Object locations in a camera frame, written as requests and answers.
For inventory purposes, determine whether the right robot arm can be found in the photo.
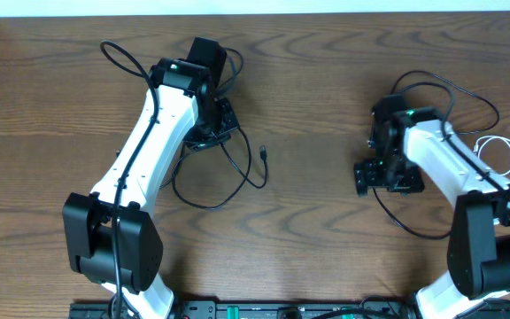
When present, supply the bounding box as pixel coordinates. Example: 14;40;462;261
353;94;510;318

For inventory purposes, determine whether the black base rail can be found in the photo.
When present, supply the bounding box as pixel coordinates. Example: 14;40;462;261
67;297;510;319

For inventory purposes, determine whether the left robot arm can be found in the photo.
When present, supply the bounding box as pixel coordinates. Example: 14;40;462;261
62;37;237;318

